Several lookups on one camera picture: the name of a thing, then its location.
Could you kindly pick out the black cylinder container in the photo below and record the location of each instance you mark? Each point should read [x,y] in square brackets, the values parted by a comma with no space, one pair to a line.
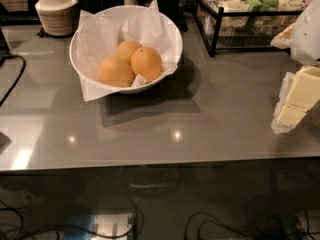
[172,9]

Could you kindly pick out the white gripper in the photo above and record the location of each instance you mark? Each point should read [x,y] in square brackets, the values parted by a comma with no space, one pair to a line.
[307,35]

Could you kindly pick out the orange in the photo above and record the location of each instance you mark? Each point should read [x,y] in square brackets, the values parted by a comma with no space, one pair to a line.
[115,72]
[126,48]
[147,62]

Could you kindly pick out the green snack packet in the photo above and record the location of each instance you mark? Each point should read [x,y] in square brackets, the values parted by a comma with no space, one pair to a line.
[262,5]

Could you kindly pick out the stack of paper bowls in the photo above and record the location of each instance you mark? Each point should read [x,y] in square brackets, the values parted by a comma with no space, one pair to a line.
[58,17]

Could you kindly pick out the black wire snack rack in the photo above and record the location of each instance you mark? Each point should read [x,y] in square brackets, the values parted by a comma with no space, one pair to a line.
[230,26]

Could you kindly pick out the white paper liner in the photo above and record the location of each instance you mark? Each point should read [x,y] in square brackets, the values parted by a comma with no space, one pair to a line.
[96,37]

